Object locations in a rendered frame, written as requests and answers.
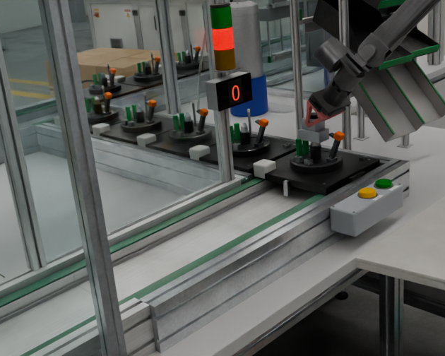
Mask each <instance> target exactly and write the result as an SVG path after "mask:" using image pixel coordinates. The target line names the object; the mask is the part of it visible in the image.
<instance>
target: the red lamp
mask: <svg viewBox="0 0 445 356"><path fill-rule="evenodd" d="M212 34H213V49H214V50H226V49H232V48H234V38H233V30H232V27H231V28H225V29H212Z"/></svg>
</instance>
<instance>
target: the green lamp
mask: <svg viewBox="0 0 445 356"><path fill-rule="evenodd" d="M210 19H211V27H212V29H225V28H231V27H232V14H231V6H227V7H222V8H210Z"/></svg>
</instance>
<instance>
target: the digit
mask: <svg viewBox="0 0 445 356"><path fill-rule="evenodd" d="M227 84H228V92H229V100H230V106H231V105H234V104H237V103H239V102H243V96H242V79H241V78H238V79H235V80H233V81H229V82H227Z"/></svg>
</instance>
